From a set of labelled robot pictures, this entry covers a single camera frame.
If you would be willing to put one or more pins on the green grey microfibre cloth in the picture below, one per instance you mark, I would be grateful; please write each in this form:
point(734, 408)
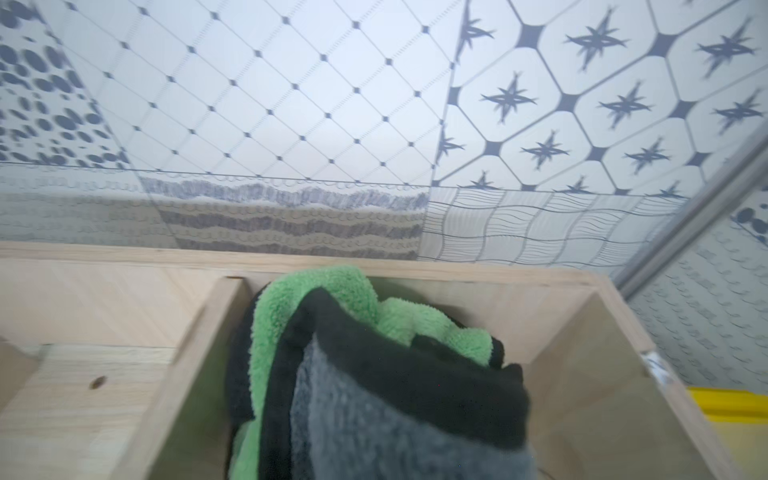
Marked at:
point(325, 380)

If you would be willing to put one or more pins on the light wooden bookshelf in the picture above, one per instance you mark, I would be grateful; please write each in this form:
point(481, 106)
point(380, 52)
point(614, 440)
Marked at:
point(112, 362)

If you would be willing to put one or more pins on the yellow and black toolbox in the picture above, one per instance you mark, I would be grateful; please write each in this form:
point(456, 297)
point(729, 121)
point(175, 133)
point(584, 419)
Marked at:
point(740, 420)

